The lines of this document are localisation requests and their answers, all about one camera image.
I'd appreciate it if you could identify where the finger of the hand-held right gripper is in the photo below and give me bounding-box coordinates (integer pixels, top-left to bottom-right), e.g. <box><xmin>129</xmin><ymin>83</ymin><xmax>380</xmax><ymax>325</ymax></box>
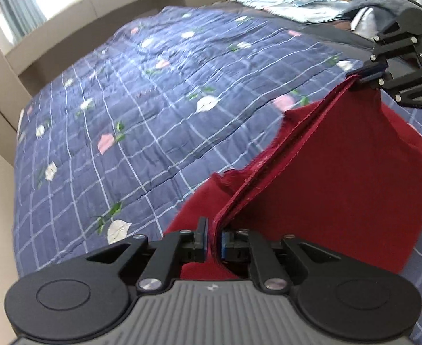
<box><xmin>346</xmin><ymin>65</ymin><xmax>422</xmax><ymax>110</ymax></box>
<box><xmin>362</xmin><ymin>9</ymin><xmax>422</xmax><ymax>76</ymax></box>

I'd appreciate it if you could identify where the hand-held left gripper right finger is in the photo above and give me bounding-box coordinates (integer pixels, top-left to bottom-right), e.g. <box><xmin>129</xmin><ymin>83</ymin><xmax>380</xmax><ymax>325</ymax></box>
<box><xmin>220</xmin><ymin>228</ymin><xmax>343</xmax><ymax>292</ymax></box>

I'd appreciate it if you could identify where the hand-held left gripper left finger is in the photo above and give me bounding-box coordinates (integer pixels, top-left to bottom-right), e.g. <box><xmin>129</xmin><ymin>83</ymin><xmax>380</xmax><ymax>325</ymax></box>
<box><xmin>85</xmin><ymin>216</ymin><xmax>210</xmax><ymax>292</ymax></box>

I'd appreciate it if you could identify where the red sweater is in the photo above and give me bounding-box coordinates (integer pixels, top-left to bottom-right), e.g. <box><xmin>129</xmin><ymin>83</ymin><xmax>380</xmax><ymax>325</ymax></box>
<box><xmin>162</xmin><ymin>74</ymin><xmax>422</xmax><ymax>281</ymax></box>

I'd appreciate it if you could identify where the silver bag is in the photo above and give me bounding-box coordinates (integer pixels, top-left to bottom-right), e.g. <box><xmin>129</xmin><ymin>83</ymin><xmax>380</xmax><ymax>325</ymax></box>
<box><xmin>351</xmin><ymin>7</ymin><xmax>377</xmax><ymax>37</ymax></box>

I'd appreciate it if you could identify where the grey jacket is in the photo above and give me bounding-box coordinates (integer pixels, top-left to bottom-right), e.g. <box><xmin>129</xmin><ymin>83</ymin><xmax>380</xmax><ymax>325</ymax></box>
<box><xmin>344</xmin><ymin>0</ymin><xmax>422</xmax><ymax>40</ymax></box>

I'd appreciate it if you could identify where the light blue cloth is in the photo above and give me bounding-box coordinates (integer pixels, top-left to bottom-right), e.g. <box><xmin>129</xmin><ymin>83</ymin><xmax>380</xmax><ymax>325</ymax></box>
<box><xmin>233</xmin><ymin>0</ymin><xmax>352</xmax><ymax>26</ymax></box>

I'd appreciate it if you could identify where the blue checked floral quilt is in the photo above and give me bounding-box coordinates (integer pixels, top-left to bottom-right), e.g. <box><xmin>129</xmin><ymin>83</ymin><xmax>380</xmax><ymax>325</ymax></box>
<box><xmin>13</xmin><ymin>5</ymin><xmax>422</xmax><ymax>345</ymax></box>

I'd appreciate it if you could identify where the beige window cabinet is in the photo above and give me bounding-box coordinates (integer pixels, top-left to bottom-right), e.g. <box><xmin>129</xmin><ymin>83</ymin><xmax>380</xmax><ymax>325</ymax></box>
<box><xmin>4</xmin><ymin>0</ymin><xmax>183</xmax><ymax>76</ymax></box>

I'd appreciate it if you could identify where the light blue curtain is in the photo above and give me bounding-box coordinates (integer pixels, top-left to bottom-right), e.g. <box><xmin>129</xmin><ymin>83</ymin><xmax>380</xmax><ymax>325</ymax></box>
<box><xmin>0</xmin><ymin>0</ymin><xmax>48</xmax><ymax>47</ymax></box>

